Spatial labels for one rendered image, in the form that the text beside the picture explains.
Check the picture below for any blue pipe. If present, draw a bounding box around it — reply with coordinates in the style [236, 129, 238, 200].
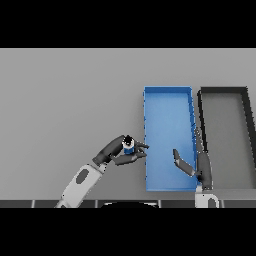
[122, 134, 136, 156]

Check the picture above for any dark grey bin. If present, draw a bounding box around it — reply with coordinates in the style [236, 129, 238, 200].
[196, 86, 256, 192]

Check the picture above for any blue bin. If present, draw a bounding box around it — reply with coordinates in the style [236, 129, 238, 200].
[143, 85, 200, 193]

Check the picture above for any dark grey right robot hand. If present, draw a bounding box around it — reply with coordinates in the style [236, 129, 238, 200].
[172, 126, 214, 191]

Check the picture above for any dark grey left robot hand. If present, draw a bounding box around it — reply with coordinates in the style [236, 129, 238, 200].
[91, 134, 150, 167]

